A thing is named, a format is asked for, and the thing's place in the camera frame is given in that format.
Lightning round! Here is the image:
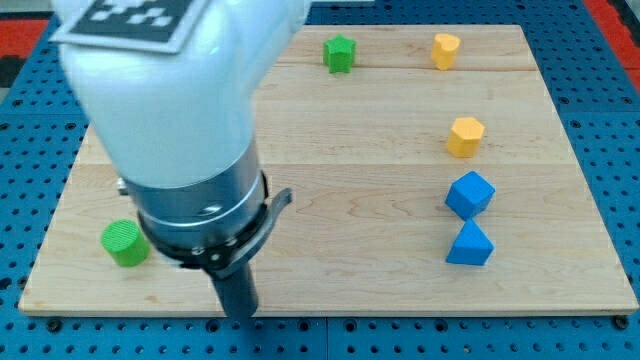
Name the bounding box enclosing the blue cube block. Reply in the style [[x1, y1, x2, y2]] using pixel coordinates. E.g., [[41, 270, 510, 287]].
[[445, 171, 496, 220]]

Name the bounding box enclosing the wooden board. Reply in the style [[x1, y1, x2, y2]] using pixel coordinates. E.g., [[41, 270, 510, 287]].
[[18, 24, 640, 318]]

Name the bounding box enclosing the black clamp with lever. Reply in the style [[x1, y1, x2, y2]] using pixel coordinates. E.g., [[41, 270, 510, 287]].
[[131, 171, 293, 279]]

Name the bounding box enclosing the green star block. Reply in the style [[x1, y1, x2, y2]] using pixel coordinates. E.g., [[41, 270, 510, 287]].
[[323, 34, 357, 73]]

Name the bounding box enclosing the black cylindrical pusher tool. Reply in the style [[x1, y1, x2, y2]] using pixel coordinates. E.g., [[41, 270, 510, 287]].
[[208, 263, 259, 320]]

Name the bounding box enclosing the yellow hexagon block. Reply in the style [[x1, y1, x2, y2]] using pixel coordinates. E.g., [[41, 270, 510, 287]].
[[446, 117, 485, 158]]

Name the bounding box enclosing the blue triangle block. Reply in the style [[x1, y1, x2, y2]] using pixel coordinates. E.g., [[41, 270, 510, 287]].
[[446, 219, 495, 266]]

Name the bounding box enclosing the green cylinder block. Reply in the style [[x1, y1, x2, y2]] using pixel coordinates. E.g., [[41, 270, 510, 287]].
[[101, 219, 150, 267]]

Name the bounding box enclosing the fiducial marker tag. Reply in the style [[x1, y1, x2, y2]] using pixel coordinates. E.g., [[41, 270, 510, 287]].
[[51, 0, 208, 54]]

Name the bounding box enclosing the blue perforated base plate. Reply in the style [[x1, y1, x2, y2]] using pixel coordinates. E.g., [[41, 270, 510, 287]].
[[1, 1, 639, 359]]

